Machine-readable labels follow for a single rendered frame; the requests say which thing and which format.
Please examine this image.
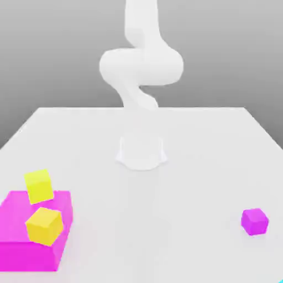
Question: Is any small lime yellow cube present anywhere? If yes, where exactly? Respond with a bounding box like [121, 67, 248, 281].
[23, 169, 55, 205]

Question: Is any small golden yellow cube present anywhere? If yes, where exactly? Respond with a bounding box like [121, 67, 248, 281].
[25, 206, 64, 247]

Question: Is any small purple cube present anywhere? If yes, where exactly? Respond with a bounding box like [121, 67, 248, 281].
[240, 207, 270, 237]

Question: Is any large magenta box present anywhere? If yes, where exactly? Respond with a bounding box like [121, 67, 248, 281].
[0, 190, 74, 272]

